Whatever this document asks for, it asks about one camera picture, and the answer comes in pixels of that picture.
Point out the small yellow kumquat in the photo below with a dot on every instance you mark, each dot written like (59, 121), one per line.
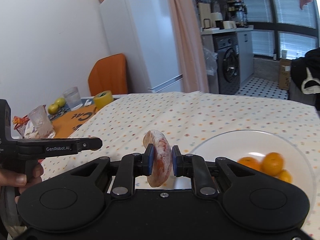
(285, 176)

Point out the white kitchen counter cabinet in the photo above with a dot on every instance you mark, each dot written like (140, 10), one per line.
(244, 37)

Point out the frosted textured glass near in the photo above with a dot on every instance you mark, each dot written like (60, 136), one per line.
(41, 122)

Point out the white refrigerator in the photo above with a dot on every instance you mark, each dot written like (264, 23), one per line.
(142, 30)

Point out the large orange mandarin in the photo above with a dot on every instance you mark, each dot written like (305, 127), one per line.
(272, 164)

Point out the person's left hand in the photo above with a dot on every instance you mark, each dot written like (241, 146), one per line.
(19, 180)

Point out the clear drinking glass far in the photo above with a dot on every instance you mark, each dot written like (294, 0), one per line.
(73, 98)

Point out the yellow tape roll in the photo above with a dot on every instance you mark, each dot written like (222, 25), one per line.
(102, 99)

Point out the black jacket on chair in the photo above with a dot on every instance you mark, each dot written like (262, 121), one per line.
(304, 85)

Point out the orange chair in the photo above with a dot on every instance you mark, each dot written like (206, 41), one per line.
(109, 73)

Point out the peeled citrus half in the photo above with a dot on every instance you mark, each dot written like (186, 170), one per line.
(162, 162)

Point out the white plate with blue rim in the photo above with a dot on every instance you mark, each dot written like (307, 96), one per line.
(256, 144)

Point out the green apple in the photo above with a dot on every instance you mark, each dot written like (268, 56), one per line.
(53, 109)
(60, 102)

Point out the orange cat table mat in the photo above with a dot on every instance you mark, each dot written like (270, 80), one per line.
(65, 125)

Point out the cardboard box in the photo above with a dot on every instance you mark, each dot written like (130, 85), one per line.
(284, 74)

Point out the floral cream tablecloth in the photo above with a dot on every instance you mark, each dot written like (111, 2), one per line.
(122, 124)

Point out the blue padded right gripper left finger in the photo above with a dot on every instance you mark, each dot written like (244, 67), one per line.
(127, 169)

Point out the pink curtain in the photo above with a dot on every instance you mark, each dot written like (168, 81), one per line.
(189, 46)

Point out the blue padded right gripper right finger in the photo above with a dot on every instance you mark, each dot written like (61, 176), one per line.
(194, 167)

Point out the grey washing machine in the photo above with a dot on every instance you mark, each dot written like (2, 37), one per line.
(228, 66)

